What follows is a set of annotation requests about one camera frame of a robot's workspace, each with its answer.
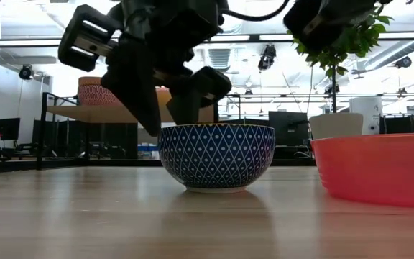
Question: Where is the black computer monitor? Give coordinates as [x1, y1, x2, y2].
[0, 117, 21, 141]
[268, 111, 309, 147]

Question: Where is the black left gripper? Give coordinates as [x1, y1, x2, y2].
[57, 0, 233, 138]

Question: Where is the white plant pot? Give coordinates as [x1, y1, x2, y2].
[308, 112, 364, 140]

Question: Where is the orange plastic bowl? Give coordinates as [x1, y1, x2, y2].
[310, 132, 414, 209]

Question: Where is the black ceiling-mounted camera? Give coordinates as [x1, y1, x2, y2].
[257, 44, 277, 71]
[395, 56, 413, 69]
[18, 64, 35, 81]

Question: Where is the green leafy plant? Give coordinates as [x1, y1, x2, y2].
[287, 3, 395, 114]

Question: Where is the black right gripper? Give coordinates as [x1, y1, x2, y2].
[283, 0, 387, 53]

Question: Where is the wooden shelf with black legs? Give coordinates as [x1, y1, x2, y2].
[36, 91, 219, 170]

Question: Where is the white cylindrical appliance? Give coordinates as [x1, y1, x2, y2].
[349, 96, 383, 136]

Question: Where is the yellow-inside blue diamond-pattern bowl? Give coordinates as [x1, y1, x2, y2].
[157, 123, 276, 194]

